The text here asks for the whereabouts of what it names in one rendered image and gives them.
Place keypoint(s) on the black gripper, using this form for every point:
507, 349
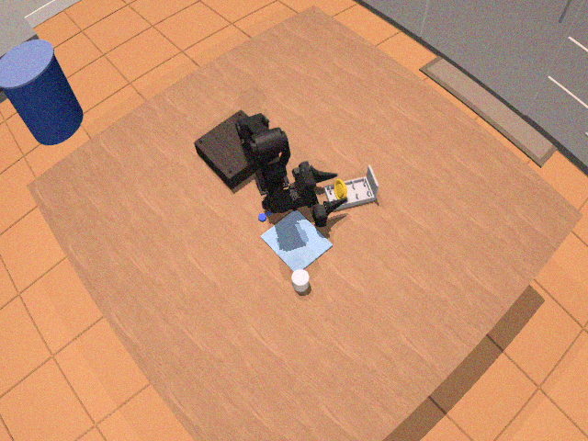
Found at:
320, 212

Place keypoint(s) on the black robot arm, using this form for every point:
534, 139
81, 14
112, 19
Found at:
261, 142

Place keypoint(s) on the white dish rack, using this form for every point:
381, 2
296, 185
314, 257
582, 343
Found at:
359, 190

